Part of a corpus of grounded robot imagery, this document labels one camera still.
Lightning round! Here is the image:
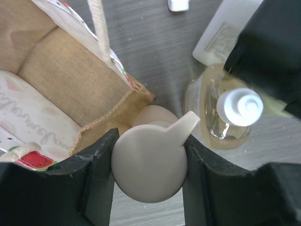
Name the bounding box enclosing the white bottle dark cap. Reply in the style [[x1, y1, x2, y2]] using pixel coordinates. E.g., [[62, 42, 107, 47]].
[[192, 0, 262, 66]]

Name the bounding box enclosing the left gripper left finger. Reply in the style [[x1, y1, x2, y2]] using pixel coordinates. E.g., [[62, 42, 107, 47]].
[[42, 128, 120, 226]]

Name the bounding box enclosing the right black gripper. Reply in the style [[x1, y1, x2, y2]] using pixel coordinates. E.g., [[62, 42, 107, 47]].
[[224, 0, 301, 118]]

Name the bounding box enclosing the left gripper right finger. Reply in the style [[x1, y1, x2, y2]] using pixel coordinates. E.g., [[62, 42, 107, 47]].
[[182, 134, 261, 226]]

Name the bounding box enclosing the watermelon print canvas bag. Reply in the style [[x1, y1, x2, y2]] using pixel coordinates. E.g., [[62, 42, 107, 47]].
[[0, 0, 154, 171]]

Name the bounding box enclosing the clear bottle white cap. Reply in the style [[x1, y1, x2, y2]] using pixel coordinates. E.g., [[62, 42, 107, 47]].
[[183, 64, 263, 150]]

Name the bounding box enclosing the beige bottle round cap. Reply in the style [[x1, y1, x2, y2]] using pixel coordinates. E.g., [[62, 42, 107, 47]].
[[111, 105, 200, 203]]

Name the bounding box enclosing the metal clothes rack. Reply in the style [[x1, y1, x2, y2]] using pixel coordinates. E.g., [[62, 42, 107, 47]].
[[167, 0, 189, 12]]

